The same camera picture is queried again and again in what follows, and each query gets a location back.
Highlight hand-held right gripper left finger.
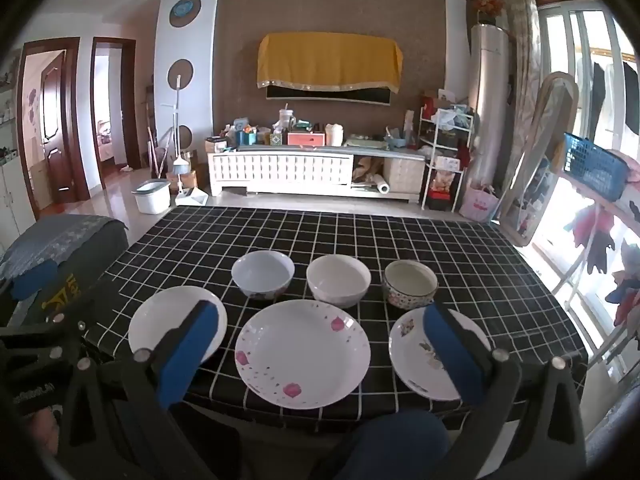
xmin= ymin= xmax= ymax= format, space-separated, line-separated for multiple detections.
xmin=55 ymin=301 xmax=236 ymax=480

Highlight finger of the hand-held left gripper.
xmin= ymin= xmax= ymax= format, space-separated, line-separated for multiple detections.
xmin=47 ymin=282 xmax=128 ymax=341
xmin=9 ymin=259 xmax=60 ymax=307

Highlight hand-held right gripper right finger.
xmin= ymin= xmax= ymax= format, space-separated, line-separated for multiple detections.
xmin=415 ymin=302 xmax=587 ymax=480

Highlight white plate brown floral print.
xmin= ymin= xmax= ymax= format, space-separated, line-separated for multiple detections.
xmin=389 ymin=307 xmax=493 ymax=402

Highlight plain white plate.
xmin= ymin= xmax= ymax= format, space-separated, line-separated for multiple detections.
xmin=128 ymin=286 xmax=228 ymax=368

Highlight small-flower patterned bowl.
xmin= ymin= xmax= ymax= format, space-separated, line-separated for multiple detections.
xmin=382 ymin=260 xmax=439 ymax=309

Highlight pale blue printed bowl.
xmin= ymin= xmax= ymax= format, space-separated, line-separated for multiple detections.
xmin=231 ymin=250 xmax=296 ymax=301

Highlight white plate pink flowers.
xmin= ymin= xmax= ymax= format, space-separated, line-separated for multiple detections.
xmin=235 ymin=300 xmax=372 ymax=409

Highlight plain cream white bowl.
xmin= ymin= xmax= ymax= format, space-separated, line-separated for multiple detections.
xmin=306 ymin=254 xmax=372 ymax=309

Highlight dark green printed cover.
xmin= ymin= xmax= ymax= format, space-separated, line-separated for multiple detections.
xmin=10 ymin=230 xmax=132 ymax=333

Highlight person's right leg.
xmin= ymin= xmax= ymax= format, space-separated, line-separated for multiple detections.
xmin=334 ymin=407 xmax=453 ymax=480

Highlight white plastic tub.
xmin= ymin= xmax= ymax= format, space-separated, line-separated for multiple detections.
xmin=131 ymin=180 xmax=172 ymax=215

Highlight black checkered tablecloth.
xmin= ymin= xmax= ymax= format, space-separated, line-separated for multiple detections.
xmin=82 ymin=205 xmax=588 ymax=433

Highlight pink bag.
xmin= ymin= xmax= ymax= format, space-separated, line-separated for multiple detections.
xmin=459 ymin=185 xmax=501 ymax=223

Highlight brown wooden door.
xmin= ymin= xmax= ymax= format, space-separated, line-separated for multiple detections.
xmin=40 ymin=52 xmax=76 ymax=206

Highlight white dustpan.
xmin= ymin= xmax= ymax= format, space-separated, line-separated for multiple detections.
xmin=175 ymin=185 xmax=208 ymax=207

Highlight red patterned bag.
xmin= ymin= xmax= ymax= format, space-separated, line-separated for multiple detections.
xmin=430 ymin=170 xmax=463 ymax=211

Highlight grey woven floor mat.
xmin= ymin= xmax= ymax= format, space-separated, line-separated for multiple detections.
xmin=585 ymin=400 xmax=640 ymax=463

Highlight white tufted storage box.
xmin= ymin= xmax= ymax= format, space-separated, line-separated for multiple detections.
xmin=382 ymin=157 xmax=426 ymax=196

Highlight red hanging gloves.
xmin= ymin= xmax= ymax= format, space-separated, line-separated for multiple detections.
xmin=572 ymin=205 xmax=617 ymax=276

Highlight colourful hanging laundry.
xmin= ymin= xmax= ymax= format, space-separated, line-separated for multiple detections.
xmin=605 ymin=240 xmax=640 ymax=341

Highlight brown paper bag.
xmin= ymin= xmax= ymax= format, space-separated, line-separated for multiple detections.
xmin=352 ymin=157 xmax=383 ymax=183

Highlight white metal shelf rack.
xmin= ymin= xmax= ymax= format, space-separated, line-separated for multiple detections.
xmin=419 ymin=97 xmax=476 ymax=213

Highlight white television cabinet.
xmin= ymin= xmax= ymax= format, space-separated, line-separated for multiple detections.
xmin=207 ymin=145 xmax=428 ymax=203

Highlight white mop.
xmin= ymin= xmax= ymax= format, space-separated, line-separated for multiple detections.
xmin=160 ymin=75 xmax=193 ymax=181

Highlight white drying rack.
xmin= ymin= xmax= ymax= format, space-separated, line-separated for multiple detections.
xmin=550 ymin=170 xmax=640 ymax=376

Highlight blue plastic basket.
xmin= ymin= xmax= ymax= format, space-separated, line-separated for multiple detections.
xmin=562 ymin=132 xmax=631 ymax=201

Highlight pink drawer box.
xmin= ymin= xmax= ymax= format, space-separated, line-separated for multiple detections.
xmin=287 ymin=131 xmax=327 ymax=147

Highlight silver standing air conditioner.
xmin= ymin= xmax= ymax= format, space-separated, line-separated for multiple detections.
xmin=470 ymin=22 xmax=516 ymax=188

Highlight black television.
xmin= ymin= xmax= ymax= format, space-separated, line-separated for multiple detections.
xmin=265 ymin=84 xmax=392 ymax=107

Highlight patterned beige curtain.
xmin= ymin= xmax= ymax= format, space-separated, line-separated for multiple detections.
xmin=501 ymin=0 xmax=545 ymax=161

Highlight dark hanging garment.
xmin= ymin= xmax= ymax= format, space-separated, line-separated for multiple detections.
xmin=622 ymin=62 xmax=640 ymax=136

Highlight yellow television cover cloth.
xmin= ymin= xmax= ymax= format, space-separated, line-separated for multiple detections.
xmin=257 ymin=32 xmax=405 ymax=95

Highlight orange artificial flowers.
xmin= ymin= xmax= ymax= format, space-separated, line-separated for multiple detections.
xmin=467 ymin=0 xmax=507 ymax=27

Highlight white wall cabinet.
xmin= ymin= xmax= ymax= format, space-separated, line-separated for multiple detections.
xmin=0 ymin=50 xmax=37 ymax=246

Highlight dark wooden door frame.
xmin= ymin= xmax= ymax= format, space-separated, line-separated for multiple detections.
xmin=17 ymin=37 xmax=91 ymax=221
xmin=90 ymin=36 xmax=143 ymax=191

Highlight arched wooden frame mirror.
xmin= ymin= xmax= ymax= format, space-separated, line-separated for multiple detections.
xmin=499 ymin=71 xmax=581 ymax=248

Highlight round wall plaque blue centre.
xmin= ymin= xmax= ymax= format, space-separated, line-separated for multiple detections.
xmin=169 ymin=0 xmax=202 ymax=28

